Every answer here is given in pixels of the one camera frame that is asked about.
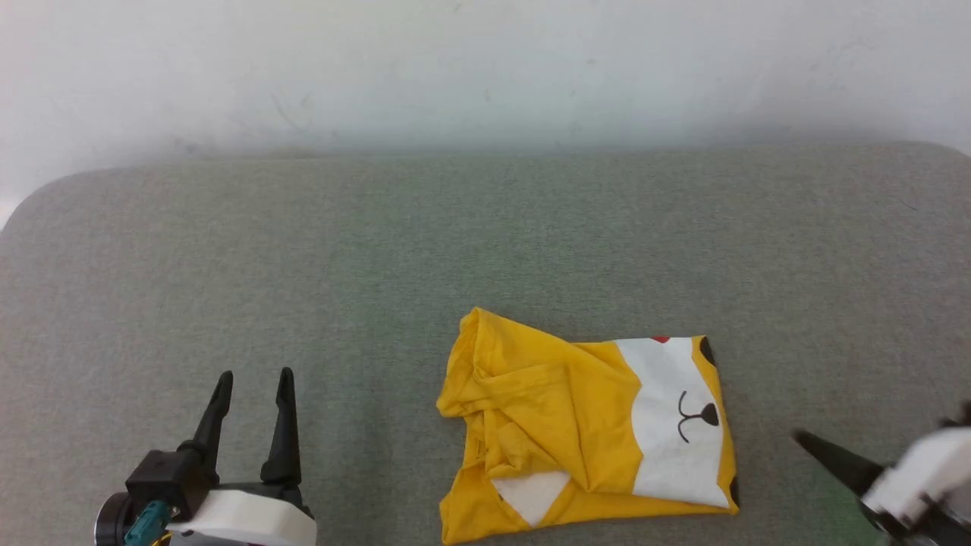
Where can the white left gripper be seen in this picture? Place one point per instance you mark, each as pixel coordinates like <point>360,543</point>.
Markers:
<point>250,519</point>

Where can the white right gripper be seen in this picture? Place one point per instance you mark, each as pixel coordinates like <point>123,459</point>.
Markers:
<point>922,470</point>

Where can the yellow fox print t-shirt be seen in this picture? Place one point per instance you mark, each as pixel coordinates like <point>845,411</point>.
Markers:
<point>546,409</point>

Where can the grey fabric sofa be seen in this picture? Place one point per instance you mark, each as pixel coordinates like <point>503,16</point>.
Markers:
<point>303,250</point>

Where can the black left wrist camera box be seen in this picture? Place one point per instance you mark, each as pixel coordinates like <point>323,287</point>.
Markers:
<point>167,474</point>

